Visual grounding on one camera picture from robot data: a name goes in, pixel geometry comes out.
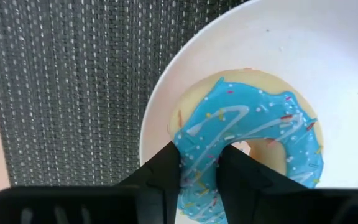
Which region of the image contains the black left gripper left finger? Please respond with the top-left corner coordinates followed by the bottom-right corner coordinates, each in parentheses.
top-left (115, 141), bottom-right (181, 224)

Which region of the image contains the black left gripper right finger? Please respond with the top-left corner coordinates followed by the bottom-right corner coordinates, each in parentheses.
top-left (215, 144), bottom-right (311, 224)

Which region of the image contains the large blue glazed donut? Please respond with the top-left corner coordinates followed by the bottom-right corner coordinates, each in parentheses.
top-left (167, 68), bottom-right (324, 224)

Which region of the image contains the grey woven placemat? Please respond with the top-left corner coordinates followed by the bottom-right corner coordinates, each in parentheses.
top-left (0, 0), bottom-right (249, 187)

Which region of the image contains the white round plate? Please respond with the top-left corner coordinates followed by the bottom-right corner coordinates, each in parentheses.
top-left (139, 0), bottom-right (358, 224)

